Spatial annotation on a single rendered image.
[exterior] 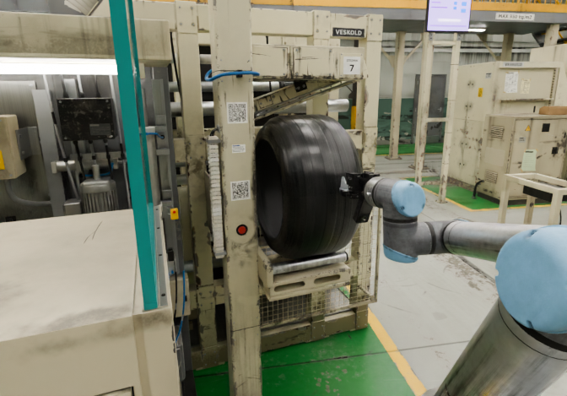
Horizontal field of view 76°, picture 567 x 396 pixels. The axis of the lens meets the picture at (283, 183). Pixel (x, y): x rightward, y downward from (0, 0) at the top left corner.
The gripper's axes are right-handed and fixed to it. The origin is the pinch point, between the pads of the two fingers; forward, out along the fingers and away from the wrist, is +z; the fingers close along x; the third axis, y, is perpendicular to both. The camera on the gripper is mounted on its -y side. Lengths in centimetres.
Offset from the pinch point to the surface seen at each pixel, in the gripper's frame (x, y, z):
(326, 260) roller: -1.6, -31.6, 18.6
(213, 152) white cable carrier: 41.0, 15.5, 21.6
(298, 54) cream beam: -3, 55, 42
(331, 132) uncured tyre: -1.5, 20.2, 10.5
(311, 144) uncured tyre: 8.1, 16.4, 7.1
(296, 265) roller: 11.9, -31.5, 18.7
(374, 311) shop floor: -81, -112, 108
